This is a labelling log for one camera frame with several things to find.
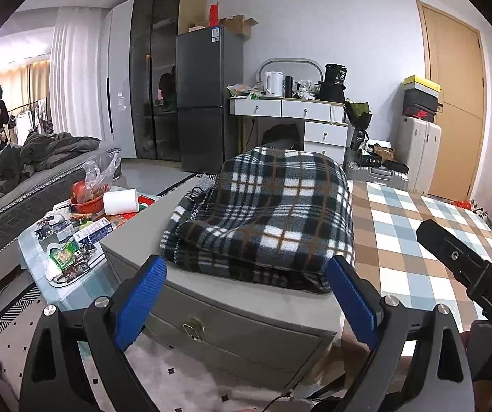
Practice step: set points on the green packet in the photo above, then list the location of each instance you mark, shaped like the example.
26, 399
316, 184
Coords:
63, 254

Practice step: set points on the white electric kettle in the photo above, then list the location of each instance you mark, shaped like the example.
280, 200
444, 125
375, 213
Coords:
274, 83

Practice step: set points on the white rug with black crosses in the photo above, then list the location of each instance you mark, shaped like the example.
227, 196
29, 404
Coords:
177, 377

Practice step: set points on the plaid fleece garment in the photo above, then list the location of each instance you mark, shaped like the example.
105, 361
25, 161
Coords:
271, 214

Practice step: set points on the yellow shoe box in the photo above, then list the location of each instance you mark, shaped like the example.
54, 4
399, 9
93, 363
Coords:
421, 83

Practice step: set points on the clear plastic bag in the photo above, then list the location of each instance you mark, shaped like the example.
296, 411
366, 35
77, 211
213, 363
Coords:
100, 169

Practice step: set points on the silver suitcase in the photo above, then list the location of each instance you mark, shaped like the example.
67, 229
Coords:
374, 177

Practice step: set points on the beige curtain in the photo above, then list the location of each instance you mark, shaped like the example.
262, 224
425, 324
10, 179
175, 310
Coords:
18, 81

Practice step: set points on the oval vanity mirror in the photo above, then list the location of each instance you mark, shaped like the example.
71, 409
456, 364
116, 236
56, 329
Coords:
291, 63

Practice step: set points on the dark green flower bouquet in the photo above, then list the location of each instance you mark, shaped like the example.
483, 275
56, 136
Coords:
357, 113

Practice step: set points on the white dresser with drawers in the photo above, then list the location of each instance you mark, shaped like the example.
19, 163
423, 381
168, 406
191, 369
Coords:
314, 133

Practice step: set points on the white paper roll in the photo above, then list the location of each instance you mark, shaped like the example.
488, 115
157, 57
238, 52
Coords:
120, 201

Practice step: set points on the black flat box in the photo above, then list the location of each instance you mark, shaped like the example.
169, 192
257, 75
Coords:
396, 167
371, 161

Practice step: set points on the orange plastic bag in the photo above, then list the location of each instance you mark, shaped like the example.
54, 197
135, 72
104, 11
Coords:
461, 204

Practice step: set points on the wooden door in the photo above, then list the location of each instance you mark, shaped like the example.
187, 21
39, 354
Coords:
452, 94

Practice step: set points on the black white chevron rug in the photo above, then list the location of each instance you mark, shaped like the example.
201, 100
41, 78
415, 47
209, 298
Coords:
9, 313
185, 184

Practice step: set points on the brown box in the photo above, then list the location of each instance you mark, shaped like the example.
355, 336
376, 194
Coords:
383, 152

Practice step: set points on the clothes rack with clothes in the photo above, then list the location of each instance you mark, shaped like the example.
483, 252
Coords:
31, 122

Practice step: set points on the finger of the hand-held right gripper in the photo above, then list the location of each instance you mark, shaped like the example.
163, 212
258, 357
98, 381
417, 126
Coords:
454, 255

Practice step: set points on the grey storage bench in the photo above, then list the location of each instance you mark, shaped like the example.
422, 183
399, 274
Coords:
237, 309

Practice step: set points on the white wardrobe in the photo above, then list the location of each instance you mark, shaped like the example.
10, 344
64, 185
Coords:
121, 81

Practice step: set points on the black red shoe box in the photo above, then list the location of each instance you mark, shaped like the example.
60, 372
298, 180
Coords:
419, 116

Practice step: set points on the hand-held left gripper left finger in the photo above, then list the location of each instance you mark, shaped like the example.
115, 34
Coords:
140, 300

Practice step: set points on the open cardboard box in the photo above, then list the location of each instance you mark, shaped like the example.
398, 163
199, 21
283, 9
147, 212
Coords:
237, 25

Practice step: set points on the blue brown checked cloth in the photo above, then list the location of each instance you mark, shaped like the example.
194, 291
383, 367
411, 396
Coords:
400, 231

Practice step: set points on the red bowl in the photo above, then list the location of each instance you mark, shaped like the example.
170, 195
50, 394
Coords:
86, 204

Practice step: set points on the white curtain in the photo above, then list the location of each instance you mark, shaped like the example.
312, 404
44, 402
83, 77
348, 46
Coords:
78, 77

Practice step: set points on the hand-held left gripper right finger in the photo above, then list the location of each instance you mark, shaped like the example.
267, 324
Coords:
353, 300

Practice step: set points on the dark glass wardrobe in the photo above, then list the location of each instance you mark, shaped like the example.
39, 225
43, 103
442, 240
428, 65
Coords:
155, 73

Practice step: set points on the low glass coffee table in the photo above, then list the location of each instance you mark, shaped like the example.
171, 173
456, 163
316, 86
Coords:
95, 274

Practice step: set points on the red carton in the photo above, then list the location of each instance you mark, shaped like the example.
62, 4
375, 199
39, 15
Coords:
214, 15

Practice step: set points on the grey bed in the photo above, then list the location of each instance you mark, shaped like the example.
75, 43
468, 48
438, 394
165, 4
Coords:
22, 206

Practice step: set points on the black thermos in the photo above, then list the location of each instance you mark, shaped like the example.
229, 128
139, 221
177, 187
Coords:
288, 86

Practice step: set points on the blue white carton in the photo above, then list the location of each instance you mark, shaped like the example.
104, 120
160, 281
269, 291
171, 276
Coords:
93, 231

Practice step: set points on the grey refrigerator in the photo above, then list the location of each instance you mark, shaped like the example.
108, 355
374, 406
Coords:
209, 103

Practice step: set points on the dark duvet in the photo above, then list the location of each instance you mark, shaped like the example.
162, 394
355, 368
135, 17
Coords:
44, 150

